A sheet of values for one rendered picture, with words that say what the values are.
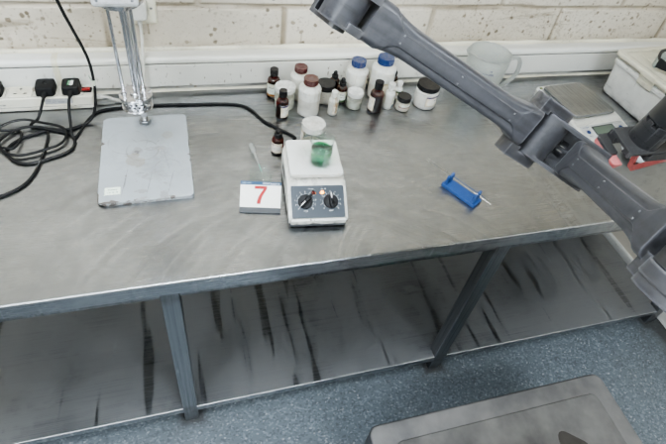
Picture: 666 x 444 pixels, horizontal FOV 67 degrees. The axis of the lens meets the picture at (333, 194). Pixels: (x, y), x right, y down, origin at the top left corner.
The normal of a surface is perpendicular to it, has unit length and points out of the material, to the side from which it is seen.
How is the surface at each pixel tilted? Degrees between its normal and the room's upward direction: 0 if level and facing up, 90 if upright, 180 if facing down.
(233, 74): 90
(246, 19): 90
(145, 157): 0
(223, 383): 0
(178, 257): 0
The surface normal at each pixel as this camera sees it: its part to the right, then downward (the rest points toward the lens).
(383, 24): 0.11, 0.47
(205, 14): 0.26, 0.70
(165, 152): 0.13, -0.70
